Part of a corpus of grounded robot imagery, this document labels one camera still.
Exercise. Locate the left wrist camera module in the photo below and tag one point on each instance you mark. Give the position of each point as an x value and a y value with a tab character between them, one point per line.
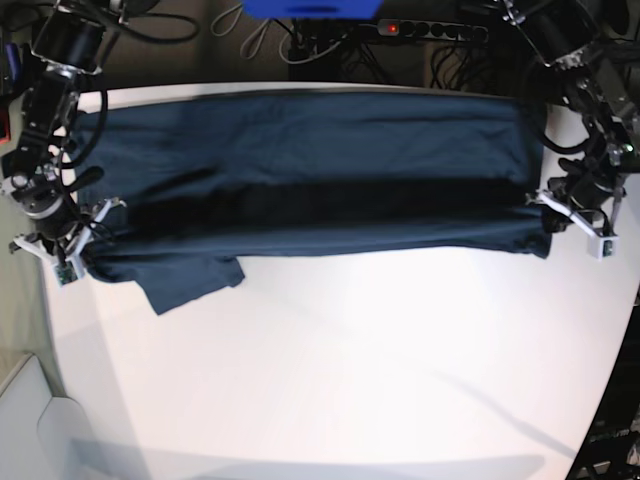
602	247

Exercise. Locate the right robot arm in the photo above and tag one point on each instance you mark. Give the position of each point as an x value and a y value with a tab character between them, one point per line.
56	50

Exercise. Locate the black power strip red switch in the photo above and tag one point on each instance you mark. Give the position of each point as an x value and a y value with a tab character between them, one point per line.
436	31

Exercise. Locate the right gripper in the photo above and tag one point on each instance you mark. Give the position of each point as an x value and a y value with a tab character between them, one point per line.
65	253

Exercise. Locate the grey bin at left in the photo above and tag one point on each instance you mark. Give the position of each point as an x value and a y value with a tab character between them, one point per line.
40	432

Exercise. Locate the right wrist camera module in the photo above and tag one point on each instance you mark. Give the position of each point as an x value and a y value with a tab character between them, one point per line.
68	272

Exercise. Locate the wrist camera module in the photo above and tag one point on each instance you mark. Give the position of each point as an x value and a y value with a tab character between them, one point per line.
68	272
602	247

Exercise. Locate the blue box at top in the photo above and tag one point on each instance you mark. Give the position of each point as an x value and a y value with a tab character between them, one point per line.
314	9

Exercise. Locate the dark blue t-shirt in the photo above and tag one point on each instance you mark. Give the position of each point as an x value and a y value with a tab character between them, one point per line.
207	182

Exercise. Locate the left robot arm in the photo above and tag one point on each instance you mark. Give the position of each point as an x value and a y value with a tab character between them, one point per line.
567	40

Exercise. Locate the red object at left edge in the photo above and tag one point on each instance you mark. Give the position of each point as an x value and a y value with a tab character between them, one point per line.
5	128

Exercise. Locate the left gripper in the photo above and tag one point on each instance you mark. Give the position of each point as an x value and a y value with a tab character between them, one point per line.
590	200

